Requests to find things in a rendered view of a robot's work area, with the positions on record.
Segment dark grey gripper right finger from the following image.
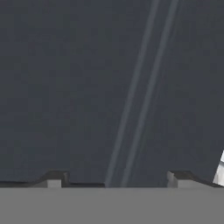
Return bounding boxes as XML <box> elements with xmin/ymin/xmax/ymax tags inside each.
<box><xmin>166</xmin><ymin>170</ymin><xmax>224</xmax><ymax>189</ymax></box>

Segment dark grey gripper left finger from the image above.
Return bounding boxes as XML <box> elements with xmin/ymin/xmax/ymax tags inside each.
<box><xmin>0</xmin><ymin>170</ymin><xmax>71</xmax><ymax>189</ymax></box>

